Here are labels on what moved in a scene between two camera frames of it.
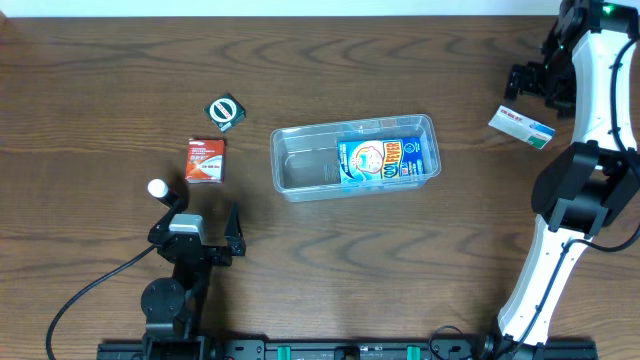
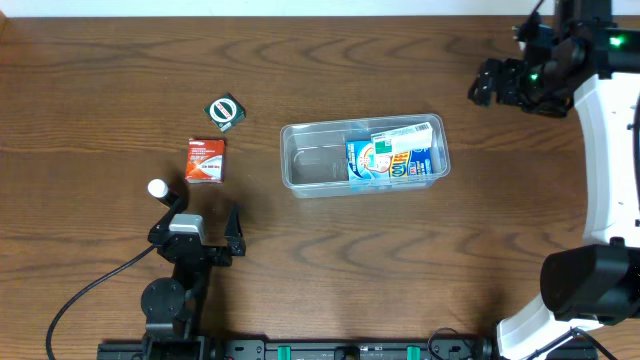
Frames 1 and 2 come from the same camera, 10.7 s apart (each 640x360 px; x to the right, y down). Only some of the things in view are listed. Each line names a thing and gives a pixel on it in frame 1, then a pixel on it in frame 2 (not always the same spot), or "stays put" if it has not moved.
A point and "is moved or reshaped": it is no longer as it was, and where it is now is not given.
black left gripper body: (219, 258) stays put
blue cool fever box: (380, 159) is moved or reshaped
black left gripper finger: (233, 234) stays put
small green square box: (225, 111) stays put
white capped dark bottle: (160, 189) stays put
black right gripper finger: (529, 77) → (485, 82)
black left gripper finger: (177, 207) stays put
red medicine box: (205, 161) stays put
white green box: (522, 127) → (408, 138)
